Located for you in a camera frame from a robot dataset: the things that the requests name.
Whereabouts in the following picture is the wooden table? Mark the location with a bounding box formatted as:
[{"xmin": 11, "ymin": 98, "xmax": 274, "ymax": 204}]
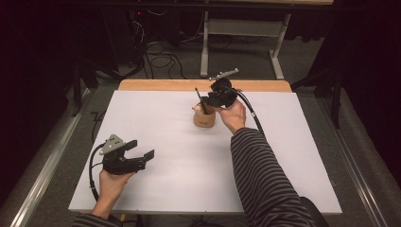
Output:
[{"xmin": 117, "ymin": 79, "xmax": 293, "ymax": 94}]

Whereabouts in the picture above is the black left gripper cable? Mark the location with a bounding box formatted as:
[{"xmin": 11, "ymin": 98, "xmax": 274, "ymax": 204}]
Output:
[{"xmin": 88, "ymin": 142, "xmax": 107, "ymax": 203}]

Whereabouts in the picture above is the white table board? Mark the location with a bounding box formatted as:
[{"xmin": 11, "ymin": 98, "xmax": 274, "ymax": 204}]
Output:
[{"xmin": 68, "ymin": 90, "xmax": 343, "ymax": 216}]

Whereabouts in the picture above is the black pen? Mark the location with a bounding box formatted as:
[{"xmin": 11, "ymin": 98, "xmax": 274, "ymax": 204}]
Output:
[{"xmin": 194, "ymin": 87, "xmax": 210, "ymax": 115}]

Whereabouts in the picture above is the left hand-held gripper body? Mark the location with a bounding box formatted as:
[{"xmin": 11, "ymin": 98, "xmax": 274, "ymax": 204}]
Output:
[{"xmin": 98, "ymin": 133, "xmax": 148, "ymax": 176}]

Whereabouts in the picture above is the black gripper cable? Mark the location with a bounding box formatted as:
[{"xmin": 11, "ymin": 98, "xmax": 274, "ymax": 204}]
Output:
[
  {"xmin": 225, "ymin": 84, "xmax": 268, "ymax": 138},
  {"xmin": 88, "ymin": 142, "xmax": 107, "ymax": 203}
]

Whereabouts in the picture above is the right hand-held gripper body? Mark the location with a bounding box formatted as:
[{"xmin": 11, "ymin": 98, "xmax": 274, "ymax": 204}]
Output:
[{"xmin": 208, "ymin": 67, "xmax": 240, "ymax": 109}]

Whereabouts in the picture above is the person's right hand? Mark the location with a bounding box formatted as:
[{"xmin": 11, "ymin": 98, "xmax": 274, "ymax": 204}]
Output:
[{"xmin": 215, "ymin": 99, "xmax": 248, "ymax": 135}]

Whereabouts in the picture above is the white metal desk frame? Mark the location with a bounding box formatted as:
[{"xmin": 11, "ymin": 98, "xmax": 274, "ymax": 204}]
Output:
[{"xmin": 200, "ymin": 10, "xmax": 293, "ymax": 80}]

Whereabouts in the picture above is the brown round pen holder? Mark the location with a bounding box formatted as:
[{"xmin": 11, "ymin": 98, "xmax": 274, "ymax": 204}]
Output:
[{"xmin": 191, "ymin": 102, "xmax": 218, "ymax": 129}]

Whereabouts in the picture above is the tangle of floor cables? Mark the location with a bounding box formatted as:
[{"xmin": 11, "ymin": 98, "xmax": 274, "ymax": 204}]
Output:
[{"xmin": 131, "ymin": 10, "xmax": 204, "ymax": 80}]

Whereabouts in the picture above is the person's left hand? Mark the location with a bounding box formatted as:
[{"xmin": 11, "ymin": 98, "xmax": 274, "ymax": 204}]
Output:
[{"xmin": 98, "ymin": 169, "xmax": 136, "ymax": 198}]

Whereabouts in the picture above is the metal floor rail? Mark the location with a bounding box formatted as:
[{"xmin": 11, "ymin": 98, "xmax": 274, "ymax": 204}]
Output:
[
  {"xmin": 316, "ymin": 94, "xmax": 391, "ymax": 227},
  {"xmin": 9, "ymin": 87, "xmax": 93, "ymax": 227}
]

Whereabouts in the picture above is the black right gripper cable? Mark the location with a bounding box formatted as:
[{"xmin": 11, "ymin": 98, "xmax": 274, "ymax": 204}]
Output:
[{"xmin": 225, "ymin": 84, "xmax": 268, "ymax": 138}]

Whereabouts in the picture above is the black stand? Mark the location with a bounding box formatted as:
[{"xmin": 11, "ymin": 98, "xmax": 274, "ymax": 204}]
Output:
[
  {"xmin": 69, "ymin": 58, "xmax": 99, "ymax": 118},
  {"xmin": 290, "ymin": 67, "xmax": 345, "ymax": 130}
]

